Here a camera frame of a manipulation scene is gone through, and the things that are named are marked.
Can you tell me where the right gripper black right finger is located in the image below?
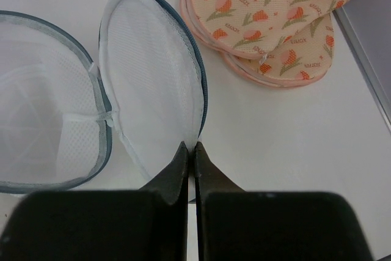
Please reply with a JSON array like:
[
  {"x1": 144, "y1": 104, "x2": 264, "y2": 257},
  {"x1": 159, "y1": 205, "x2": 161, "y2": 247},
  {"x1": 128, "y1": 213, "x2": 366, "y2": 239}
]
[{"x1": 194, "y1": 143, "x2": 373, "y2": 260}]

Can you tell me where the floral orange laundry bag upper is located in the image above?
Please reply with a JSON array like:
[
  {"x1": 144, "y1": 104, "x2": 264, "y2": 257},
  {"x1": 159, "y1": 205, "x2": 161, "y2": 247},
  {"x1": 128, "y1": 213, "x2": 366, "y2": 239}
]
[{"x1": 181, "y1": 0, "x2": 350, "y2": 59}]

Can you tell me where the floral orange laundry bag lower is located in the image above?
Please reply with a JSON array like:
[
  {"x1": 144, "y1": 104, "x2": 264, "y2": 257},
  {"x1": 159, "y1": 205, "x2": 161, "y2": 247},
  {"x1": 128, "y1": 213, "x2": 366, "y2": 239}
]
[{"x1": 221, "y1": 13, "x2": 334, "y2": 88}]

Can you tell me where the floral orange laundry bag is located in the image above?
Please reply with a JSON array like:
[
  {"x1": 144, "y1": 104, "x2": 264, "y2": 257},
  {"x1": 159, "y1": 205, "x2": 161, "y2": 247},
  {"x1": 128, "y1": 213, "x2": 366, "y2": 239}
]
[
  {"x1": 221, "y1": 13, "x2": 334, "y2": 88},
  {"x1": 181, "y1": 0, "x2": 350, "y2": 59}
]

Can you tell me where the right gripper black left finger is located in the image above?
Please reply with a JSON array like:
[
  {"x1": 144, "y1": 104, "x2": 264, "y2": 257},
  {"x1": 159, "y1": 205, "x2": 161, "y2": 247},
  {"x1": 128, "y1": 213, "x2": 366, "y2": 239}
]
[{"x1": 1, "y1": 143, "x2": 189, "y2": 260}]

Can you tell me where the right aluminium frame post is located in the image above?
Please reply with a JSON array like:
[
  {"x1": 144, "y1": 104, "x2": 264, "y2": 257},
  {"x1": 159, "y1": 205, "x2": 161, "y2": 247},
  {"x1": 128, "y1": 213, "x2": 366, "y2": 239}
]
[{"x1": 334, "y1": 9, "x2": 390, "y2": 131}]

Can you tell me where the white mesh laundry bag blue trim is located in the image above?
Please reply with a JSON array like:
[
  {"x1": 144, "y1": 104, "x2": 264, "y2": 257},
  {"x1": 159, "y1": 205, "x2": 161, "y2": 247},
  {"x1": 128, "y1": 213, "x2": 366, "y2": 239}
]
[{"x1": 1, "y1": 0, "x2": 208, "y2": 194}]

